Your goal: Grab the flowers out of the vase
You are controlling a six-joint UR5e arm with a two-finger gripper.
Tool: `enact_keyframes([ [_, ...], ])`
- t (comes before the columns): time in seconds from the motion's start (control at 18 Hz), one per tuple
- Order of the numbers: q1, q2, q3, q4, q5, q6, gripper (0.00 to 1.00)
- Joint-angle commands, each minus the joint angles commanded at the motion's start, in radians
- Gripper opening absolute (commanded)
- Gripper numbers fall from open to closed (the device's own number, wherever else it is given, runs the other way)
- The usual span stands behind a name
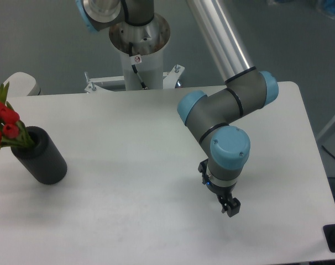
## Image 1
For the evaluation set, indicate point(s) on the white chair backrest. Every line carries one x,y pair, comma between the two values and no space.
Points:
22,84

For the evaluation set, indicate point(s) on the red tulip bouquet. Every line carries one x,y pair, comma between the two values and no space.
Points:
13,132

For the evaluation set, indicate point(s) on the black cylindrical vase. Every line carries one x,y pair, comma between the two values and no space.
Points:
44,161

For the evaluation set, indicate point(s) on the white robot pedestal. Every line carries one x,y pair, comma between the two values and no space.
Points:
141,50

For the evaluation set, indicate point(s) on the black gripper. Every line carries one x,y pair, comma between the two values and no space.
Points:
222,188

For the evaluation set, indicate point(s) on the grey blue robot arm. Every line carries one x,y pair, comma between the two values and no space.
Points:
208,118

